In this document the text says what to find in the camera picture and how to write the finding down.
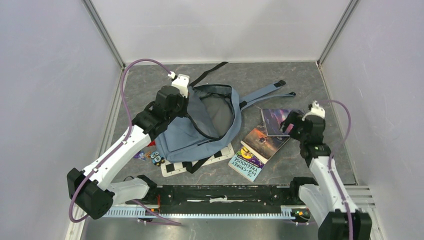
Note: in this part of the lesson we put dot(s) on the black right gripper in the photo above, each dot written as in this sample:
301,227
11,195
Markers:
294,118

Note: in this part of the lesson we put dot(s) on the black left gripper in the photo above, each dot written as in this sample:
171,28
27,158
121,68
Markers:
185,101

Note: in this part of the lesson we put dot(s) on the purple galaxy cover book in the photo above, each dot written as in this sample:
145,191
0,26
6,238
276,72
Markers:
272,119

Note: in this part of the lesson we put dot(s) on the blue grey backpack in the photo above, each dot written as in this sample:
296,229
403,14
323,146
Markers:
213,121

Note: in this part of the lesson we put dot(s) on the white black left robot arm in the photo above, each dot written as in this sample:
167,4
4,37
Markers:
92,188

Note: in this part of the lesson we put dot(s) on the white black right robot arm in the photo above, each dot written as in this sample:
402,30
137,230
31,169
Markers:
336,214

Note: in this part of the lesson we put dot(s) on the red window toy block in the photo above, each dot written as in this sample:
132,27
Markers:
153,143

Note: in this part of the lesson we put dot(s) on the dark orange tale book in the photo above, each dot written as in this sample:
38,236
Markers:
262,146

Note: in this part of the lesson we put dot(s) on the blue owl toy figure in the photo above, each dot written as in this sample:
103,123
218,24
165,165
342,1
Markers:
157,159

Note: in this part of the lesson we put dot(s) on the black white chessboard mat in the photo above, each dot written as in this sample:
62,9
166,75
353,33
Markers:
169,169

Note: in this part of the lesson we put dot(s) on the light blue treehouse book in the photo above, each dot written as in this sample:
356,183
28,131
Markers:
246,164

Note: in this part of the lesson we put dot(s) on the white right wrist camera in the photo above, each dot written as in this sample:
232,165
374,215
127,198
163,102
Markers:
315,109

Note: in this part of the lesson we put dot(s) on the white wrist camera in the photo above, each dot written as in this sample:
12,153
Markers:
181,82
315,109

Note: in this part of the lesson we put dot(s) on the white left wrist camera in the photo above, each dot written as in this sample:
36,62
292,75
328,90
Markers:
181,82

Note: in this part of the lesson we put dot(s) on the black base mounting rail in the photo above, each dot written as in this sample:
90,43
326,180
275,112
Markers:
221,199

